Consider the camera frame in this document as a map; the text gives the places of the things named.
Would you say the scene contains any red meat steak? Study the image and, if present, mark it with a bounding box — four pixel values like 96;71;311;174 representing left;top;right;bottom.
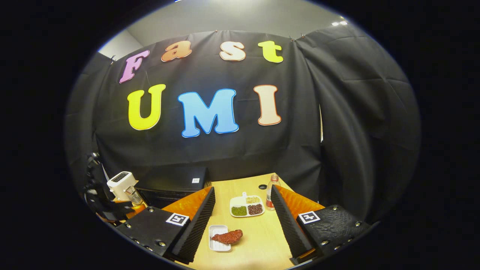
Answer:
211;229;243;245

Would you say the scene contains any black electric oven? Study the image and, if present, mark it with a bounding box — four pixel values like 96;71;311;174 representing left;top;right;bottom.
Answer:
134;166;211;209

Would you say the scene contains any clear plastic bottle red label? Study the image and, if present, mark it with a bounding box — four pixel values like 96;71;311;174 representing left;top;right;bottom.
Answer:
266;174;281;211

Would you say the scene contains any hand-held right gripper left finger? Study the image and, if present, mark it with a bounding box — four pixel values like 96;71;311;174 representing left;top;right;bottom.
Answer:
114;186;216;264

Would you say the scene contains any white toaster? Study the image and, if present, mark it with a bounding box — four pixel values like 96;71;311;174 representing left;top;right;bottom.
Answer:
107;171;138;201

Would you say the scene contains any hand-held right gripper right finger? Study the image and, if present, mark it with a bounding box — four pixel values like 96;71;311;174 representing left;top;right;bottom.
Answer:
270;184;372;265

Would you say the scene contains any small white rectangular tray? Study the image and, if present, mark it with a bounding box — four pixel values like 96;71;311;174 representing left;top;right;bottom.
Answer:
208;225;233;252

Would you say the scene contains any black backdrop cloth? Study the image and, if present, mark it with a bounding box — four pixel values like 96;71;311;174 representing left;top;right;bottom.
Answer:
64;24;421;226

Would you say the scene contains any clear ribbed glass container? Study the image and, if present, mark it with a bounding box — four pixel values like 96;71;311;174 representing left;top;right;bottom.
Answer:
126;186;144;205

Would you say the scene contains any white divided bean plate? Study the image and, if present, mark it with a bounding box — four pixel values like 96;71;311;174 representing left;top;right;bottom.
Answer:
229;192;265;218

